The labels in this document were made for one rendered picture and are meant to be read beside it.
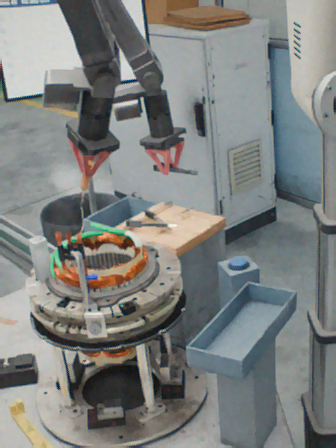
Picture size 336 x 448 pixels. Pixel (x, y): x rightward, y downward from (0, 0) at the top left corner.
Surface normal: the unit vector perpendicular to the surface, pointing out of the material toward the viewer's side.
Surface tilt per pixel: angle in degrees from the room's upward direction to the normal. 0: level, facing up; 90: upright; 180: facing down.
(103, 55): 123
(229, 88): 90
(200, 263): 90
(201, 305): 90
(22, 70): 83
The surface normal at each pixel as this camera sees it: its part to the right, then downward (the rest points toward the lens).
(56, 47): 0.20, 0.28
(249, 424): -0.51, 0.40
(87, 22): 0.15, 0.83
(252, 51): 0.64, 0.27
